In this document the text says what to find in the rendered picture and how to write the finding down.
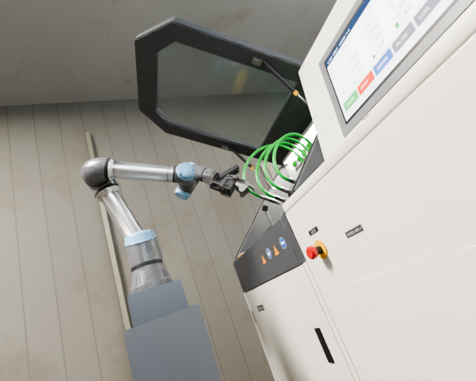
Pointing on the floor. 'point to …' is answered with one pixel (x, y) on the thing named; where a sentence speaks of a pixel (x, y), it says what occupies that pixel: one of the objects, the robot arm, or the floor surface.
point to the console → (408, 220)
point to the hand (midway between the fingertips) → (252, 188)
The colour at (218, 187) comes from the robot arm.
